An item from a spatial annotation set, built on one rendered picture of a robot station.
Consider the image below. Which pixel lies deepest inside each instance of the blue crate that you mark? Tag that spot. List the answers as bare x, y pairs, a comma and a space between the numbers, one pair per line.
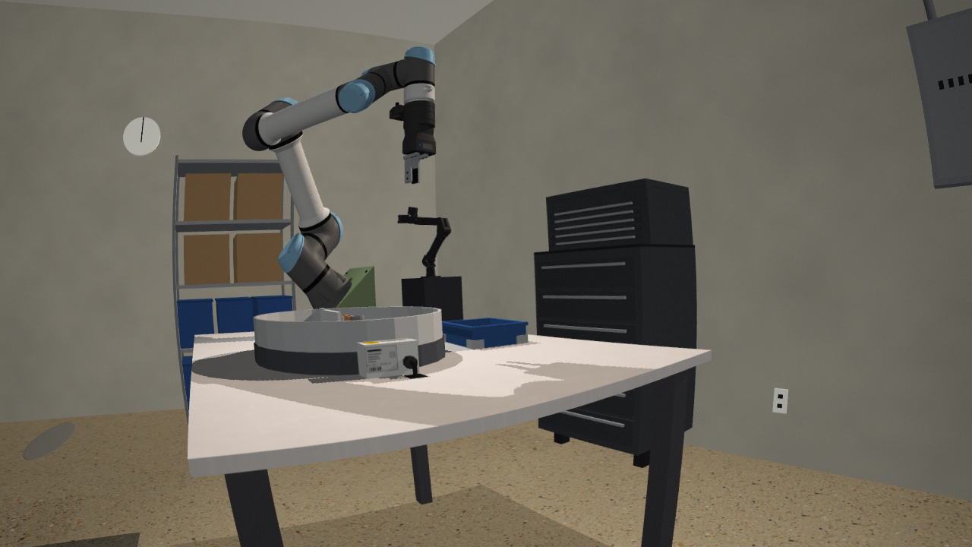
489, 333

